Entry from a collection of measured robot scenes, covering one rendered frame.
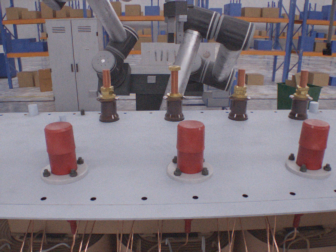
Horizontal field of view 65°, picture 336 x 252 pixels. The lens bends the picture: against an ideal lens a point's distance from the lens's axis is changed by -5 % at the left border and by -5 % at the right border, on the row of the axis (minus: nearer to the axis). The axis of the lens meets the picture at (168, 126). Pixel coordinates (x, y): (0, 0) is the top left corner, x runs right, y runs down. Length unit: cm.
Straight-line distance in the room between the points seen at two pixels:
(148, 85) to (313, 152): 219
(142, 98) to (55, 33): 299
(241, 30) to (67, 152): 107
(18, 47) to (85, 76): 441
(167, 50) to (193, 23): 438
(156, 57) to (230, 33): 445
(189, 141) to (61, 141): 31
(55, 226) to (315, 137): 82
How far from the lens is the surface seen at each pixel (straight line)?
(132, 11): 880
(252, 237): 102
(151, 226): 93
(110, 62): 232
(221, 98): 546
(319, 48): 1038
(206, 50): 594
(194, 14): 150
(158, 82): 277
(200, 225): 94
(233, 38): 149
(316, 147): 78
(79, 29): 572
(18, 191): 74
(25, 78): 997
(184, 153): 69
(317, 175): 79
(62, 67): 587
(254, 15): 941
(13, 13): 978
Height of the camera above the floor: 172
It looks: 19 degrees down
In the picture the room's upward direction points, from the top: straight up
